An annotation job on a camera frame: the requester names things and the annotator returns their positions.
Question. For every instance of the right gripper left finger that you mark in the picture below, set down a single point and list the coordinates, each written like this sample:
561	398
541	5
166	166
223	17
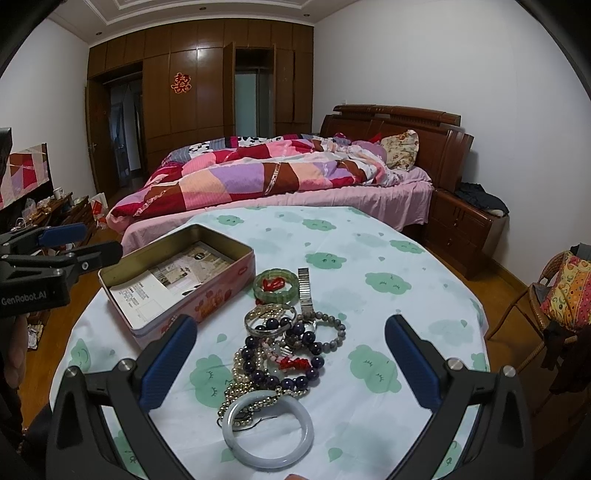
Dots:
80	445

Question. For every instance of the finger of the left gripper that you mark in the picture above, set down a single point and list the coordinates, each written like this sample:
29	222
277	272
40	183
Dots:
21	258
33	238

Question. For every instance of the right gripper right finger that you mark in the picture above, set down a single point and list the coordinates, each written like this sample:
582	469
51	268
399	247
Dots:
499	445

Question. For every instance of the white jade bangle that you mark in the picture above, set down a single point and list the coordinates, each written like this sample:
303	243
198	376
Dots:
273	448

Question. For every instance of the silver bangle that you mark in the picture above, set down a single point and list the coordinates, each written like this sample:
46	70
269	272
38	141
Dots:
270	320

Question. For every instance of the silver metal wristwatch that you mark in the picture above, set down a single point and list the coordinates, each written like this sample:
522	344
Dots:
302	330

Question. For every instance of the person's left hand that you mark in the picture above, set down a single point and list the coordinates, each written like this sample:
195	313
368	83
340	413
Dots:
15	365

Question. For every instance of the wooden tv cabinet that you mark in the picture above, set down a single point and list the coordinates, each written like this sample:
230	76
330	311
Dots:
56	212

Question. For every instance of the red white gift bag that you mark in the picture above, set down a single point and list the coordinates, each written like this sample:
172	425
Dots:
99	208

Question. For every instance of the television with reflection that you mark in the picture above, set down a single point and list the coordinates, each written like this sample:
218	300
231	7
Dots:
27	174

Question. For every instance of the paper leaflets in tin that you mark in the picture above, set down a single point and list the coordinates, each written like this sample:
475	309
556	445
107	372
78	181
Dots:
157	289

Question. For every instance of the pink metal tin box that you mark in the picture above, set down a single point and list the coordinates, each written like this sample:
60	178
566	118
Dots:
202	302

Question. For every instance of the rattan chair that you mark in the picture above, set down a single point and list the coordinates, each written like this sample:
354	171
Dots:
554	339

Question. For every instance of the patchwork quilt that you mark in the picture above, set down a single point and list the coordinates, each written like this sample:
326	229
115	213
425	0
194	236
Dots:
231	169

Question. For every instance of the colourful patterned cushion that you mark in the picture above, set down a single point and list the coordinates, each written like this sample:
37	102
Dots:
568	301

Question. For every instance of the red double happiness decal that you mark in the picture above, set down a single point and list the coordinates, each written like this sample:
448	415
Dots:
181	83

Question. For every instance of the dark wooden wardrobe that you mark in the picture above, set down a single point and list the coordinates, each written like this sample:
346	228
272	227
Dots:
209	51

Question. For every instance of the wooden nightstand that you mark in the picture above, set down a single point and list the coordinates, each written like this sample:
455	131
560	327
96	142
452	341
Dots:
461	234

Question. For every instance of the dark clothes on nightstand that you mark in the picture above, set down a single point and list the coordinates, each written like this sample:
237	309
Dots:
475	195

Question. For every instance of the pink bed sheet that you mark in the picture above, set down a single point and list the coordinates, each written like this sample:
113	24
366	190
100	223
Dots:
399	206

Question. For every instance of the floral pillow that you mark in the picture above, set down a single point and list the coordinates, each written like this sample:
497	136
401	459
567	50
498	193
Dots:
401	150

